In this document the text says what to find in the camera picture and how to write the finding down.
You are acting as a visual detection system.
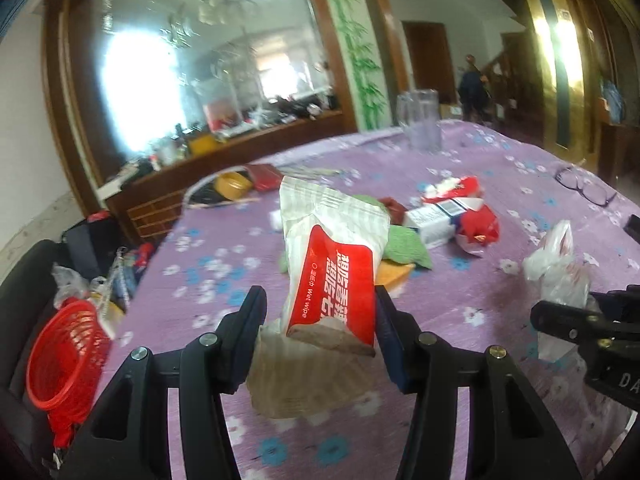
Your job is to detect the yellow box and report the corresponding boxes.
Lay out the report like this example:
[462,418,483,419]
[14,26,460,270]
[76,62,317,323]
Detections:
[187,132,221,156]

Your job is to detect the blue bag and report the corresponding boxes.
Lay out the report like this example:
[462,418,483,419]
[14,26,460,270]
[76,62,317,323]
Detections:
[600,80,626,124]

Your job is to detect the green cloth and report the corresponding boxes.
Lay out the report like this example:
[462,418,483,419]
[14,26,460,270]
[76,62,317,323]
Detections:
[278,194,434,273]

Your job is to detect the black sofa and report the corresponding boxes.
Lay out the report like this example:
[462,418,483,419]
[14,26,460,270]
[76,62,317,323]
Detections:
[0,239,103,480]

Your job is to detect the red and white snack wrapper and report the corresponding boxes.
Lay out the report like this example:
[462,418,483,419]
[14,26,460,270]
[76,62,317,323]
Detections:
[422,176,486,202]

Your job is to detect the white and red wipes packet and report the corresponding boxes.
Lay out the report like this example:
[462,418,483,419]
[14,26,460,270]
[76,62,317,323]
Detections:
[246,176,392,419]

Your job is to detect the white and blue carton box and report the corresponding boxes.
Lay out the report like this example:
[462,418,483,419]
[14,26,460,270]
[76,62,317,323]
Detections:
[404,197,481,250]

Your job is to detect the black pouch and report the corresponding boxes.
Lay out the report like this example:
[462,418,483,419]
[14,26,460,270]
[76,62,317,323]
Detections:
[187,181,236,206]

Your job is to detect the white board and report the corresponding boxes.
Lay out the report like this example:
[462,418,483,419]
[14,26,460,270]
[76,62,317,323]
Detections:
[97,175,137,202]

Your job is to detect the wrapped chopsticks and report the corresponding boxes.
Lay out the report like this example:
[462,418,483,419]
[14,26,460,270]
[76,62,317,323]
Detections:
[277,164,342,177]

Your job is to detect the wooden staircase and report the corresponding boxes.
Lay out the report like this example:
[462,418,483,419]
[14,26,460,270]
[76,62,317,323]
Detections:
[482,34,527,127]

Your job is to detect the bamboo painted pillar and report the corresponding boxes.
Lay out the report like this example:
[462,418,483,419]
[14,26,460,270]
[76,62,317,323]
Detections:
[315,0,389,132]

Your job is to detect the yellow tape roll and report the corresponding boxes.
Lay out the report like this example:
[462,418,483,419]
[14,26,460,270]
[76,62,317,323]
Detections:
[216,172,254,202]

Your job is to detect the wood framed glass partition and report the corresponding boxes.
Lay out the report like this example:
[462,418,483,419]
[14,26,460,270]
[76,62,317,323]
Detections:
[42,0,401,216]

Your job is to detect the dark blue jacket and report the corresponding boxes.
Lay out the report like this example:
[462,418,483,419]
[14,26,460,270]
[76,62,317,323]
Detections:
[457,67,493,122]

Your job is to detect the red box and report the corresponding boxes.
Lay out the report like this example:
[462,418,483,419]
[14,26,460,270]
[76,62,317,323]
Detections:
[205,100,242,131]

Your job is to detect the yellow measuring tape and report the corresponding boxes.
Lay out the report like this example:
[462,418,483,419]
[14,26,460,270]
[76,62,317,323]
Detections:
[102,247,132,312]

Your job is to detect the wooden cabinet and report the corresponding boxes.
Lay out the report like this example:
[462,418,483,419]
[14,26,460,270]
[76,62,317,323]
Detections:
[102,109,359,242]

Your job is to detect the red foil pouch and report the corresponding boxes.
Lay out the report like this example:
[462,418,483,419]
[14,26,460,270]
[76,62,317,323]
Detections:
[247,164,284,192]

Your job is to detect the red and blue packet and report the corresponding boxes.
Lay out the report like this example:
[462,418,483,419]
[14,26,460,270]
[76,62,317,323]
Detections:
[127,242,157,272]

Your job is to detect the clear glass mug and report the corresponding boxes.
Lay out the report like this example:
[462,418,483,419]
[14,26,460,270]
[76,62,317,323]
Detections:
[396,89,444,154]

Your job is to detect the gold wall panel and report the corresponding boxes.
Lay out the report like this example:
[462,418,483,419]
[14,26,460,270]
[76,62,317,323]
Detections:
[510,0,587,152]

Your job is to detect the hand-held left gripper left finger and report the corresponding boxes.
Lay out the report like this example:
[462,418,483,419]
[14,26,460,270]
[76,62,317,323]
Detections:
[60,285,268,480]

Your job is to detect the crumpled clear plastic bag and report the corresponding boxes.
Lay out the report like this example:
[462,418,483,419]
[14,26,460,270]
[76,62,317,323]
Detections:
[52,265,92,309]

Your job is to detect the black bag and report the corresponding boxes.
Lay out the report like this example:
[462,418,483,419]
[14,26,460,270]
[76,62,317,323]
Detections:
[60,212,127,281]

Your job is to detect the wooden door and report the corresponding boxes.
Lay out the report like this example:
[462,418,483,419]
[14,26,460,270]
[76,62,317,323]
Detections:
[402,21,459,107]

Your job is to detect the yellow sponge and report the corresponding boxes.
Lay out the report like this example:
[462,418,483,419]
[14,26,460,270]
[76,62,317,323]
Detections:
[375,260,416,292]

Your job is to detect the crumpled red wrapper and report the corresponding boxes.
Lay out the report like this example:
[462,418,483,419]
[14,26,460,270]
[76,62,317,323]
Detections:
[456,205,501,257]

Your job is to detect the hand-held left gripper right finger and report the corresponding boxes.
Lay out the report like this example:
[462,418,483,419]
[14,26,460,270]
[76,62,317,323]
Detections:
[375,285,583,480]

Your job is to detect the purple floral tablecloth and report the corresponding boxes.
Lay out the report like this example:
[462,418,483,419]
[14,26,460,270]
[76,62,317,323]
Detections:
[90,120,640,480]

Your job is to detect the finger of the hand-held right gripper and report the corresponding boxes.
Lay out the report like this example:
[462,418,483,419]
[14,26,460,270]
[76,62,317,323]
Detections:
[530,300,608,347]

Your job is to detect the clear plastic bag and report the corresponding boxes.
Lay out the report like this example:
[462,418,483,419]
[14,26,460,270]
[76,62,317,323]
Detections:
[522,220,596,363]
[52,265,92,309]

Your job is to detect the red plastic basket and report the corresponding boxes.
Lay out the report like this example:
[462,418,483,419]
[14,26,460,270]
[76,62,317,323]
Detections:
[26,297,114,414]

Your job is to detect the wooden stick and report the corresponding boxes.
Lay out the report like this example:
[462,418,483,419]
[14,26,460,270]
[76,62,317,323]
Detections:
[190,197,262,209]

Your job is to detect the purple framed eyeglasses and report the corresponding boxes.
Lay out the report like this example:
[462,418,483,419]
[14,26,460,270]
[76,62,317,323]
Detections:
[555,166,618,207]

